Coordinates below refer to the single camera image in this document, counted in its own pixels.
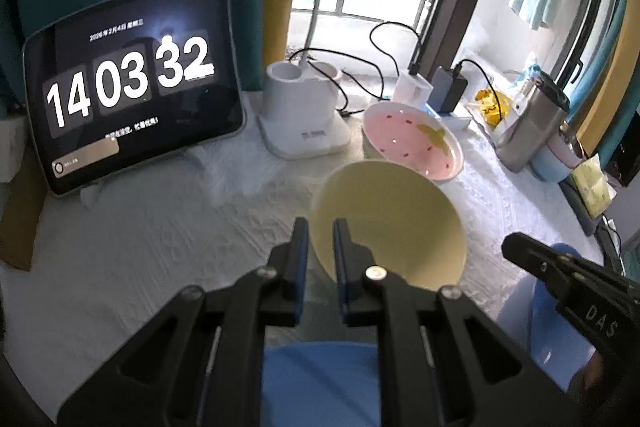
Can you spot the yellow tissue pack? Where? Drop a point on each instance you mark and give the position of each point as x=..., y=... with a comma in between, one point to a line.
x=593, y=187

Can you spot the white charger plug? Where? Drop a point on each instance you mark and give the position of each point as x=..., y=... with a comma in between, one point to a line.
x=412, y=89

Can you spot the black charger block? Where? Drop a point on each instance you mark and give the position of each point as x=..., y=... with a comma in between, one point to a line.
x=448, y=88

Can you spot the stainless steel tumbler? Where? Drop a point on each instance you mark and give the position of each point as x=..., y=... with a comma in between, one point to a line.
x=536, y=111

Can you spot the dark blue bowl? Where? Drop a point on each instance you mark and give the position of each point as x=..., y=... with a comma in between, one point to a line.
x=554, y=345

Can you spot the white desk lamp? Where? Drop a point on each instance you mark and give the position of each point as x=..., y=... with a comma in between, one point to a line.
x=298, y=116

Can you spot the large light blue plate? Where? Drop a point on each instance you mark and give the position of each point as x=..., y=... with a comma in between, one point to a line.
x=333, y=384

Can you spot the white textured tablecloth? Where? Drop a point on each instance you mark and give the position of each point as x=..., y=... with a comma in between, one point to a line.
x=108, y=258

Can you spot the light blue bowl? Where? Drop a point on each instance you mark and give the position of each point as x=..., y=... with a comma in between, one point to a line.
x=547, y=166

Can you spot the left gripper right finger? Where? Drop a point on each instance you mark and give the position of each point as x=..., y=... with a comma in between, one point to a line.
x=441, y=360

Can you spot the pale green bowl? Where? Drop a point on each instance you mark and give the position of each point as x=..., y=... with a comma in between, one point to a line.
x=407, y=222

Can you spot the tablet showing clock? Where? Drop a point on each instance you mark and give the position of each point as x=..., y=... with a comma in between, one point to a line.
x=125, y=82

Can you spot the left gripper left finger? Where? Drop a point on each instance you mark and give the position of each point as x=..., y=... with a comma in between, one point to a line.
x=198, y=361

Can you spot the pink strawberry bowl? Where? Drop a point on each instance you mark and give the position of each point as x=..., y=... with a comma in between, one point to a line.
x=410, y=137

